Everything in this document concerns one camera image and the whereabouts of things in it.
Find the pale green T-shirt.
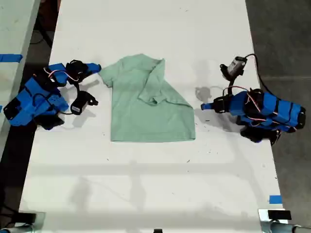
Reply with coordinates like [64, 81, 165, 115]
[99, 53, 196, 143]

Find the grey black camera box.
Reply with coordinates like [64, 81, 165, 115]
[219, 56, 245, 80]

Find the metal clamp with pipe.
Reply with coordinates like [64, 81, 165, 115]
[257, 208, 311, 233]
[0, 211, 46, 233]

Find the long blue tape strip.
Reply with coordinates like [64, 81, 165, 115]
[0, 53, 23, 63]

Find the pale side table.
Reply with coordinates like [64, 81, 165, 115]
[0, 0, 41, 158]

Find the small black box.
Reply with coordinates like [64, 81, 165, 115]
[267, 210, 292, 220]
[17, 213, 37, 224]

